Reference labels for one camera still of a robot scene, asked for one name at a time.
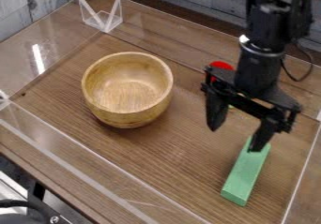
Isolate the green rectangular block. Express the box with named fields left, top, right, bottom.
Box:
left=220, top=140, right=271, bottom=206

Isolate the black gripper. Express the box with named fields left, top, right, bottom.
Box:
left=200, top=41, right=300, bottom=152

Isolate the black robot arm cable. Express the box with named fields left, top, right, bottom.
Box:
left=279, top=39, right=314, bottom=82

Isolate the black cable bottom left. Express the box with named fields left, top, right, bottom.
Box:
left=0, top=198, right=42, bottom=224

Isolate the clear acrylic corner bracket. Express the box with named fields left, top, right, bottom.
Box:
left=77, top=0, right=123, bottom=33

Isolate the red toy strawberry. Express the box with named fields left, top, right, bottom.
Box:
left=208, top=61, right=234, bottom=82

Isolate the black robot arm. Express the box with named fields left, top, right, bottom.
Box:
left=200, top=0, right=311, bottom=152

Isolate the brown wooden bowl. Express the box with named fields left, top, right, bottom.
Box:
left=81, top=52, right=173, bottom=128

